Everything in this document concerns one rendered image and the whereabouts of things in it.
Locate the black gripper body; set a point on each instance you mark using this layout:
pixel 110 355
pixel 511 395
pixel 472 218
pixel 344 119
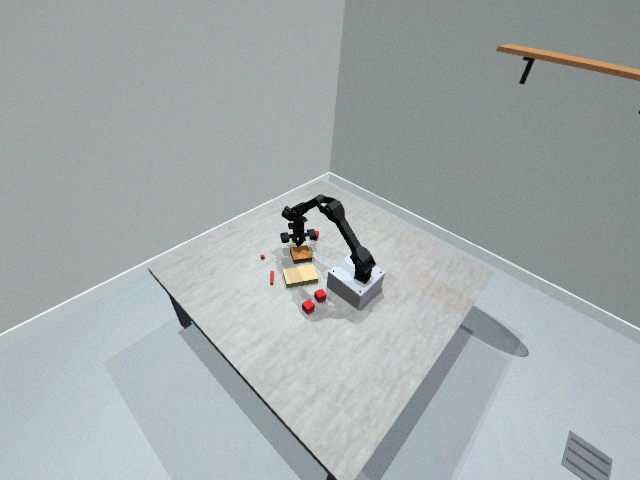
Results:
pixel 297 233

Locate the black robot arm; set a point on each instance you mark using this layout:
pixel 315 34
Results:
pixel 361 257

